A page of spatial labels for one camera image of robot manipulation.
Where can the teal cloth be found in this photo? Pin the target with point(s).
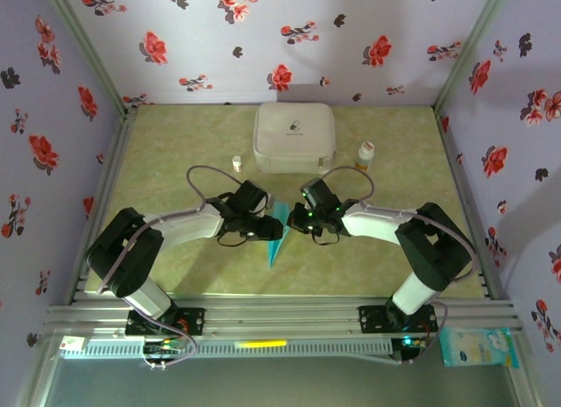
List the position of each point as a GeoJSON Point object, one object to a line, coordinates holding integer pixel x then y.
{"type": "Point", "coordinates": [276, 249]}

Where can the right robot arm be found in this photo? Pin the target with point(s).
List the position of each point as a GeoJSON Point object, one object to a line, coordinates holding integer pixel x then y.
{"type": "Point", "coordinates": [434, 249]}

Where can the small white pill bottle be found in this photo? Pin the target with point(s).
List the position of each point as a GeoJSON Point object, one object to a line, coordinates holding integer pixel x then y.
{"type": "Point", "coordinates": [237, 163]}

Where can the amber bottle with white cap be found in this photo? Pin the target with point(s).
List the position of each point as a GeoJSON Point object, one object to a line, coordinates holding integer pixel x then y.
{"type": "Point", "coordinates": [364, 157]}

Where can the white zippered pouch case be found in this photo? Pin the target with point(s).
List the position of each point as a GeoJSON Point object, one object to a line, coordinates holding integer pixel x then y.
{"type": "Point", "coordinates": [293, 135]}

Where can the yellow pen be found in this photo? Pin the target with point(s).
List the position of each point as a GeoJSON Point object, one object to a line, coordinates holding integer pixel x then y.
{"type": "Point", "coordinates": [260, 344]}

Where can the black controller board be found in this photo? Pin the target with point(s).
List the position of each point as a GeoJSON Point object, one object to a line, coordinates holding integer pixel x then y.
{"type": "Point", "coordinates": [162, 347]}
{"type": "Point", "coordinates": [412, 343]}

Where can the blue wet wipes packet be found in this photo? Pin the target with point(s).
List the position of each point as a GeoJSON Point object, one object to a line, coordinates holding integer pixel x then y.
{"type": "Point", "coordinates": [477, 347]}

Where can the small white label box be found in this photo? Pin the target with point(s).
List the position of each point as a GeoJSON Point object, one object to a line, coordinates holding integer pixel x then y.
{"type": "Point", "coordinates": [72, 344]}

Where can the long aluminium frame rail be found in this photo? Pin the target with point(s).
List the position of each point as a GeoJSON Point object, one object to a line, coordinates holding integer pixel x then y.
{"type": "Point", "coordinates": [280, 315]}

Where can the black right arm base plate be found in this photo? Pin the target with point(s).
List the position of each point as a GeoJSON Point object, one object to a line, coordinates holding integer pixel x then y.
{"type": "Point", "coordinates": [372, 319]}

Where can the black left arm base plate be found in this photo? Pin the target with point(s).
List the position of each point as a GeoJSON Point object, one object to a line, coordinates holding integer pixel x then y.
{"type": "Point", "coordinates": [193, 321]}

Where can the aluminium side rail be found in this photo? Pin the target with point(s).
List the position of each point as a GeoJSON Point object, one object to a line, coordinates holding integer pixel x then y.
{"type": "Point", "coordinates": [458, 174]}
{"type": "Point", "coordinates": [109, 174]}

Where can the aluminium corner post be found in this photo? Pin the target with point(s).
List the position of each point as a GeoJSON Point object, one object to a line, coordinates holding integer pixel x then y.
{"type": "Point", "coordinates": [90, 52]}
{"type": "Point", "coordinates": [469, 52]}

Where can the aluminium frame leg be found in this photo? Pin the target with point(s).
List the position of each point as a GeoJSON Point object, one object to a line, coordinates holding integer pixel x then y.
{"type": "Point", "coordinates": [523, 372]}
{"type": "Point", "coordinates": [37, 372]}

